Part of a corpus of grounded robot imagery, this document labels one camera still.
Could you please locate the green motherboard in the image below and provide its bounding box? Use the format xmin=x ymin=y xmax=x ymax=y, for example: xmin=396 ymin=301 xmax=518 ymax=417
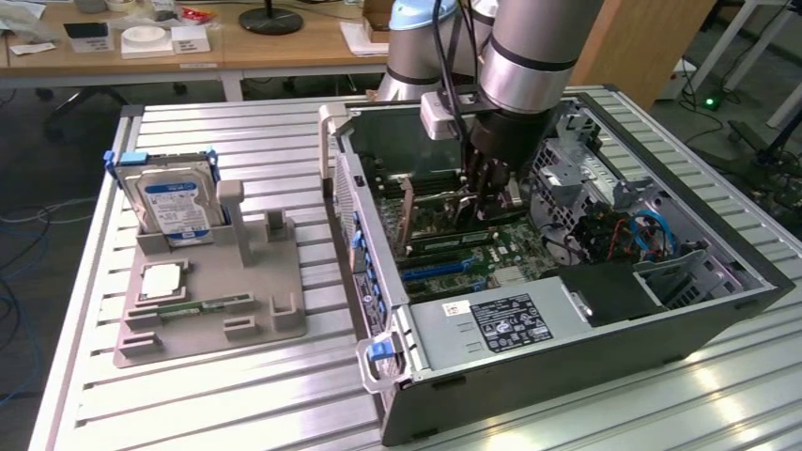
xmin=372 ymin=159 xmax=568 ymax=305

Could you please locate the black topped white box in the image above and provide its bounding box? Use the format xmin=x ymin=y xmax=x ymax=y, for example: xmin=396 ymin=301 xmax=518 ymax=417
xmin=61 ymin=22 xmax=117 ymax=54

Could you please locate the green graphics card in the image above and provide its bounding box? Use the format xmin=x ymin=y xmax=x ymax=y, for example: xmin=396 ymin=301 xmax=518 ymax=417
xmin=397 ymin=174 xmax=503 ymax=258

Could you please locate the black and silver PC case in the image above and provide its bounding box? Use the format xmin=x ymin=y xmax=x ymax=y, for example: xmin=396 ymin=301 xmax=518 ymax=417
xmin=317 ymin=91 xmax=798 ymax=448

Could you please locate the hard disk with blue caddy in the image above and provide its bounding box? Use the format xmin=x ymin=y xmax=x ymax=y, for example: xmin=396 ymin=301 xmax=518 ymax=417
xmin=101 ymin=146 xmax=228 ymax=249

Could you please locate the silver chipset heatsink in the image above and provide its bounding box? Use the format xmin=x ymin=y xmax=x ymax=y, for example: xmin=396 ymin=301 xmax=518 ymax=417
xmin=492 ymin=268 xmax=531 ymax=287

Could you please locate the silver disk bay cage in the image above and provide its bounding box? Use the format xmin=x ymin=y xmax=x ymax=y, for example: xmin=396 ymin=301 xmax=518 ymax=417
xmin=528 ymin=137 xmax=626 ymax=239

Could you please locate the plain white box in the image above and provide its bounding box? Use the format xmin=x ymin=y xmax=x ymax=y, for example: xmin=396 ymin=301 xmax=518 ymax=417
xmin=169 ymin=25 xmax=212 ymax=55

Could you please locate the silver CPU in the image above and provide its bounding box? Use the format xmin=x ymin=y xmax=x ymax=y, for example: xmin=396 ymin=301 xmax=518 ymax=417
xmin=137 ymin=263 xmax=188 ymax=301

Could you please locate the green RAM stick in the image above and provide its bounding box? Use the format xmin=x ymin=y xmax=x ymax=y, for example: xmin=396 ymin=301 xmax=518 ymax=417
xmin=409 ymin=230 xmax=495 ymax=255
xmin=152 ymin=296 xmax=245 ymax=319

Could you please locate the white box with round dish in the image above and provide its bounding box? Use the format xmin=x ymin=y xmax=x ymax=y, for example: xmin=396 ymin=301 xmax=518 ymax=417
xmin=119 ymin=25 xmax=176 ymax=61

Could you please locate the wooden cabinet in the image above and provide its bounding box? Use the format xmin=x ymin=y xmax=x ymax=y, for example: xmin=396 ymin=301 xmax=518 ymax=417
xmin=566 ymin=0 xmax=720 ymax=110

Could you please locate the grey disk bay bracket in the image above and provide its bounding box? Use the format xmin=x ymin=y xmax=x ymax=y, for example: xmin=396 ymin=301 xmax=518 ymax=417
xmin=630 ymin=248 xmax=750 ymax=311

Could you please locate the brown cardboard box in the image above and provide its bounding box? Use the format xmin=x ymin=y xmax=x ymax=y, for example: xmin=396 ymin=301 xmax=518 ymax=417
xmin=360 ymin=0 xmax=396 ymax=32

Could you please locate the black plastic shroud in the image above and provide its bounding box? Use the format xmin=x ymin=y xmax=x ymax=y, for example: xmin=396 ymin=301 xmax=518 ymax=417
xmin=559 ymin=259 xmax=668 ymax=329

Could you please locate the grey power supply unit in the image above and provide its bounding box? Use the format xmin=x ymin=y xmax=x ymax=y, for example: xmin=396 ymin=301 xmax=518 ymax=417
xmin=392 ymin=275 xmax=595 ymax=375

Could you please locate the black round lamp base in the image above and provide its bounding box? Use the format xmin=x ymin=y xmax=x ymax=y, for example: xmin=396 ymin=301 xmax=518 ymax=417
xmin=236 ymin=0 xmax=307 ymax=35

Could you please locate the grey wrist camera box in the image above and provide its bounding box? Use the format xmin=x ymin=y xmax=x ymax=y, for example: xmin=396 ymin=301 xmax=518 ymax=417
xmin=418 ymin=90 xmax=479 ymax=141

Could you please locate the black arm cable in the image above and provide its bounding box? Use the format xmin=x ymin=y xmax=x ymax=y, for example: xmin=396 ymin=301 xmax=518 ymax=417
xmin=430 ymin=0 xmax=483 ymax=156

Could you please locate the white paper stack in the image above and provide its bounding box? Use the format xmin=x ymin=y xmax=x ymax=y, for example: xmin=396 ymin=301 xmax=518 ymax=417
xmin=339 ymin=21 xmax=391 ymax=58

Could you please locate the blue disk wire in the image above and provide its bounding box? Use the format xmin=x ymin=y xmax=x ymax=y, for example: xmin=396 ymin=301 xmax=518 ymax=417
xmin=630 ymin=211 xmax=679 ymax=258

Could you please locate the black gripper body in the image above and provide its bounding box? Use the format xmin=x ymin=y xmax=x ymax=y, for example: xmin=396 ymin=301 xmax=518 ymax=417
xmin=467 ymin=110 xmax=554 ymax=171

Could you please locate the clear plastic bag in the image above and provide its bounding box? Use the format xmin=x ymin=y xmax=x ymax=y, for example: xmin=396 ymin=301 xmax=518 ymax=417
xmin=0 ymin=0 xmax=52 ymax=37

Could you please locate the black RAM slot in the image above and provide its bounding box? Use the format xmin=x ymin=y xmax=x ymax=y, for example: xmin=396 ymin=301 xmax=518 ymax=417
xmin=380 ymin=177 xmax=462 ymax=193
xmin=380 ymin=181 xmax=463 ymax=198
xmin=379 ymin=172 xmax=460 ymax=188
xmin=377 ymin=167 xmax=459 ymax=183

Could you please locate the wooden desk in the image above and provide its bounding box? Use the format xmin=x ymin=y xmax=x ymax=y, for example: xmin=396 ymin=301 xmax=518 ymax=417
xmin=0 ymin=0 xmax=566 ymax=102

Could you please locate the white desk frame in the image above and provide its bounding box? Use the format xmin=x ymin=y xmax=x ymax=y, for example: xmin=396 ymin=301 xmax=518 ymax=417
xmin=686 ymin=0 xmax=802 ymax=129

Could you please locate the dark small object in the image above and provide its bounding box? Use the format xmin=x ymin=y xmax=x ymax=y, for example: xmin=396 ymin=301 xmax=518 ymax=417
xmin=148 ymin=0 xmax=181 ymax=23

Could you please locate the grey parts rack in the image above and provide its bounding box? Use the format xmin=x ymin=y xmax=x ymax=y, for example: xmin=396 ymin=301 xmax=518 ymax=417
xmin=111 ymin=179 xmax=309 ymax=371

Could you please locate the black office chair base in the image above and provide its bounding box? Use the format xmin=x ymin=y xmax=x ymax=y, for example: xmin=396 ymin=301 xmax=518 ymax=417
xmin=33 ymin=79 xmax=189 ymax=140

